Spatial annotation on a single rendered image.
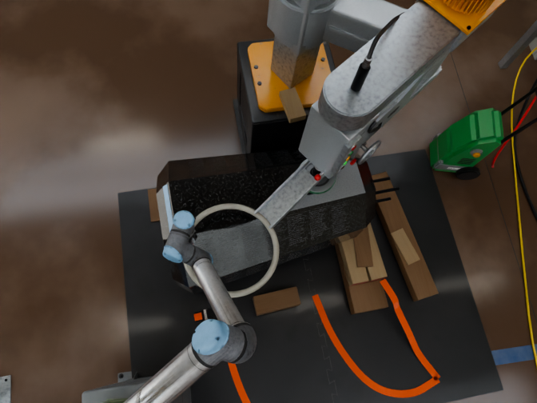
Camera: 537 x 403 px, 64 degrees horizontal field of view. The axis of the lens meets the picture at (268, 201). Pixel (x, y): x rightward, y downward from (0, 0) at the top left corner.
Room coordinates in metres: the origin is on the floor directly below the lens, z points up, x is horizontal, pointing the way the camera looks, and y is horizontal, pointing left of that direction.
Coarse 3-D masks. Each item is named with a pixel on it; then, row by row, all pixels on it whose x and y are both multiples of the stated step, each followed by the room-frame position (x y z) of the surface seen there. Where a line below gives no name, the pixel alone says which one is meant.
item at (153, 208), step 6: (150, 192) 0.95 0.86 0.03; (156, 192) 0.96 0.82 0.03; (150, 198) 0.91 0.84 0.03; (156, 198) 0.92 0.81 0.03; (150, 204) 0.87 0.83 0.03; (156, 204) 0.87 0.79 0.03; (150, 210) 0.82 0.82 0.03; (156, 210) 0.83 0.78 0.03; (150, 216) 0.78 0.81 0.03; (156, 216) 0.79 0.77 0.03
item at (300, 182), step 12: (300, 168) 0.94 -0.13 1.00; (288, 180) 0.87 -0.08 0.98; (300, 180) 0.89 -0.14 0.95; (312, 180) 0.90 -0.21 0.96; (276, 192) 0.80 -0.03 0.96; (288, 192) 0.82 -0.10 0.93; (300, 192) 0.83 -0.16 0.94; (264, 204) 0.73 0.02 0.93; (276, 204) 0.75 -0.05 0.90; (288, 204) 0.76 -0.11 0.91; (264, 216) 0.68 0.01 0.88; (276, 216) 0.69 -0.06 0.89
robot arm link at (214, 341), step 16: (208, 320) 0.08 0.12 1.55; (208, 336) 0.03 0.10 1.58; (224, 336) 0.04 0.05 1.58; (240, 336) 0.05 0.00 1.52; (192, 352) -0.03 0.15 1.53; (208, 352) -0.02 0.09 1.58; (224, 352) -0.01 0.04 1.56; (240, 352) 0.00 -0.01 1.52; (176, 368) -0.09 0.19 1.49; (192, 368) -0.08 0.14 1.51; (208, 368) -0.07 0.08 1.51; (144, 384) -0.17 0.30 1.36; (160, 384) -0.15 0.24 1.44; (176, 384) -0.14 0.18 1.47; (192, 384) -0.13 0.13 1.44; (128, 400) -0.23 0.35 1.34; (144, 400) -0.22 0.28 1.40; (160, 400) -0.20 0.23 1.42
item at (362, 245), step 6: (366, 228) 0.95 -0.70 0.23; (360, 234) 0.90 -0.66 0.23; (366, 234) 0.90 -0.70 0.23; (354, 240) 0.85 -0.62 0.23; (360, 240) 0.86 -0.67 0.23; (366, 240) 0.86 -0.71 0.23; (354, 246) 0.81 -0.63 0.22; (360, 246) 0.81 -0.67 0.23; (366, 246) 0.82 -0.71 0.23; (360, 252) 0.77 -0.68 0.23; (366, 252) 0.78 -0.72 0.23; (360, 258) 0.73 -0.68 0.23; (366, 258) 0.74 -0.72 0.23; (360, 264) 0.69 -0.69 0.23; (366, 264) 0.70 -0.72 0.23; (372, 264) 0.71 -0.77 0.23
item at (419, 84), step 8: (432, 64) 1.34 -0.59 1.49; (424, 72) 1.30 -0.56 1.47; (416, 80) 1.27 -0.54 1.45; (424, 80) 1.46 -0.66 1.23; (408, 88) 1.25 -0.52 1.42; (416, 88) 1.40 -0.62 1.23; (400, 96) 1.22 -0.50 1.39; (408, 96) 1.29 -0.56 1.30; (392, 104) 1.18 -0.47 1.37; (400, 104) 1.25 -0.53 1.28; (384, 112) 1.13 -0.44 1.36; (392, 112) 1.20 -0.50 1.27; (376, 120) 1.08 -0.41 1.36; (384, 120) 1.16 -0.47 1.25; (368, 128) 0.96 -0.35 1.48; (376, 128) 1.03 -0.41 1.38; (368, 136) 1.08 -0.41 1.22
